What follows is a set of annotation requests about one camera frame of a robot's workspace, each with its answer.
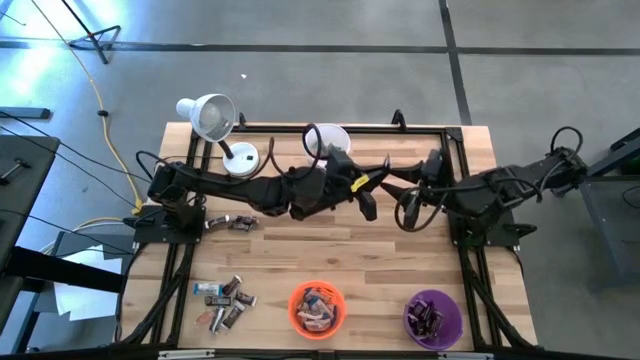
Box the black aluminium table frame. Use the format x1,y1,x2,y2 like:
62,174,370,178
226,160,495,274
112,123,539,360

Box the purple plastic basket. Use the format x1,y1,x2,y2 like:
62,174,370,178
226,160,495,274
402,288,464,351

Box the black side table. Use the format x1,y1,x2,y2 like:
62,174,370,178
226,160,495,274
0,133,126,354

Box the black hand tool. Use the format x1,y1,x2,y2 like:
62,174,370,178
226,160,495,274
0,157,32,186

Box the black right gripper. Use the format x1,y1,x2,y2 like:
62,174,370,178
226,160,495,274
380,148,449,204

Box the white plastic bucket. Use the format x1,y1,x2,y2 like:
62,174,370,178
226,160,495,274
304,123,352,169

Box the white paper sheets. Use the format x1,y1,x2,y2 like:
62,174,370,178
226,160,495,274
52,244,124,322

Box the white metal bracket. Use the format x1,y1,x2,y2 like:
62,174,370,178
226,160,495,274
437,351,495,360
157,349,216,360

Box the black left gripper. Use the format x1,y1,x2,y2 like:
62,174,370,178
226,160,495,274
327,144,392,202

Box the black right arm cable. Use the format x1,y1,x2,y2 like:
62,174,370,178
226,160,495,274
393,185,449,233

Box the silver candy bar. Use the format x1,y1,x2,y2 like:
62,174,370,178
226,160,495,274
208,305,226,335

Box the black tripod stand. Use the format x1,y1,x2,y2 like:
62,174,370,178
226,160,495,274
59,0,123,65

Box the white desk lamp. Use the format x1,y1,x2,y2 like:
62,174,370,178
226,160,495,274
175,93,261,179

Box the black metal cart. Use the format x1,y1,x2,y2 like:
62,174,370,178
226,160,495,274
579,127,640,291

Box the orange plastic basket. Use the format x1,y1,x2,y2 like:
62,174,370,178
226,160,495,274
287,280,348,342

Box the black lamp cord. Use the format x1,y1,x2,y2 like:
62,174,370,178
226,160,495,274
154,153,225,166

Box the yellow floor cable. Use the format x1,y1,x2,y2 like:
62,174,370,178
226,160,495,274
28,0,144,254

